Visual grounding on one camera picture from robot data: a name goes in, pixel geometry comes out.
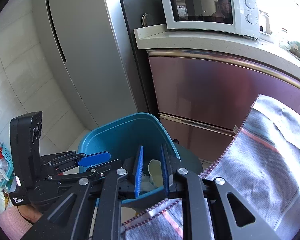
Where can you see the white paper cup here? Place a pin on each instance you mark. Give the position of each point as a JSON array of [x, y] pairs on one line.
[[155, 173]]

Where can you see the maroon base cabinets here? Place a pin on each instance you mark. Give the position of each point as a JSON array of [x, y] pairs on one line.
[[203, 97]]

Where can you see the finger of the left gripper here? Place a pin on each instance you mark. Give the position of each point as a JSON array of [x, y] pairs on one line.
[[94, 159]]

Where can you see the white paper tissue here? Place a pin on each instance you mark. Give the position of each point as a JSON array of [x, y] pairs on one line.
[[146, 184]]

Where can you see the person's left hand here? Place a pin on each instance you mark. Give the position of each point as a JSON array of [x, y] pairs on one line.
[[30, 213]]

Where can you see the silver refrigerator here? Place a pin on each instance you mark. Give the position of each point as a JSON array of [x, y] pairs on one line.
[[88, 48]]

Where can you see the pink sleeve left forearm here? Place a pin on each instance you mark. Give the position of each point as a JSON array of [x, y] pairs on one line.
[[13, 224]]

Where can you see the teal plastic trash bin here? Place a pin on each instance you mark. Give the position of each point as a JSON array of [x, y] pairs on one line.
[[122, 138]]

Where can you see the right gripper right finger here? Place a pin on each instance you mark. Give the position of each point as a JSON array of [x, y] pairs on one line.
[[212, 209]]

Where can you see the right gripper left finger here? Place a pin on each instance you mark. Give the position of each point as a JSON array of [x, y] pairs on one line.
[[86, 205]]

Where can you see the white microwave oven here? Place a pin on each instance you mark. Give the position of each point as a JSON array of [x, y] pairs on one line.
[[238, 17]]

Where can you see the purple checked tablecloth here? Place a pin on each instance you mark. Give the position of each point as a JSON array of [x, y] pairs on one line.
[[262, 164]]

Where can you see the white kitchen countertop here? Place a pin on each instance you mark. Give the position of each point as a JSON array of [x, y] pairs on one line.
[[159, 37]]

